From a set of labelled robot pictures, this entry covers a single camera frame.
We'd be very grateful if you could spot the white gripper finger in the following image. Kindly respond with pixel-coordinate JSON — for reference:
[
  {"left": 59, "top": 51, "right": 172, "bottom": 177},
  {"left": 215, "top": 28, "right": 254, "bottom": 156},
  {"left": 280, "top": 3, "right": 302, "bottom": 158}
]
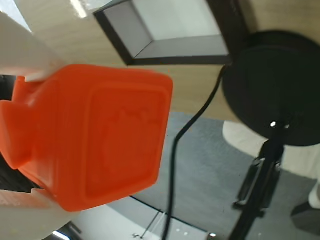
[
  {"left": 0, "top": 188, "right": 79, "bottom": 240},
  {"left": 0, "top": 11, "right": 67, "bottom": 82}
]

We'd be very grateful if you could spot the orange cube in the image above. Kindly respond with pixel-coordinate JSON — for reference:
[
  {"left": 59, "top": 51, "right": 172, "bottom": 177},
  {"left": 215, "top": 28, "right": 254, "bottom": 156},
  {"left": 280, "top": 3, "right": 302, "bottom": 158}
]
[{"left": 0, "top": 63, "right": 174, "bottom": 213}]

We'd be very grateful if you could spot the dark brown cardboard box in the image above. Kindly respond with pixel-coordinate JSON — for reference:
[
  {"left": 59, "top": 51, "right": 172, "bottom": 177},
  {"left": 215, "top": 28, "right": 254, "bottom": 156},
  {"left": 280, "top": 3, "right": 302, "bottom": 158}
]
[{"left": 93, "top": 0, "right": 235, "bottom": 67}]

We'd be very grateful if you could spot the white rounded object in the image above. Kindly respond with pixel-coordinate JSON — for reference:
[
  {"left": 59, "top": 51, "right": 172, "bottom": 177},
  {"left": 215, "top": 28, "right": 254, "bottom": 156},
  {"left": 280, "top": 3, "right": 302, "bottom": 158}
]
[{"left": 222, "top": 120, "right": 320, "bottom": 180}]

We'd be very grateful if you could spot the black stand cable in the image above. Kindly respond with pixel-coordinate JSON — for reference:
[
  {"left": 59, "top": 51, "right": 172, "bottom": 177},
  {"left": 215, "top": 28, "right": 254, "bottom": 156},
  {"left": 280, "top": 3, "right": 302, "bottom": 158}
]
[{"left": 161, "top": 64, "right": 228, "bottom": 240}]

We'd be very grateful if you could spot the black camera stand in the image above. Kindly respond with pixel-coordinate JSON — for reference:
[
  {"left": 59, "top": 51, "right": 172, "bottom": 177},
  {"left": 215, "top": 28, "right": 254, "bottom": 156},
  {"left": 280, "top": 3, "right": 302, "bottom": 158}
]
[{"left": 221, "top": 29, "right": 320, "bottom": 240}]

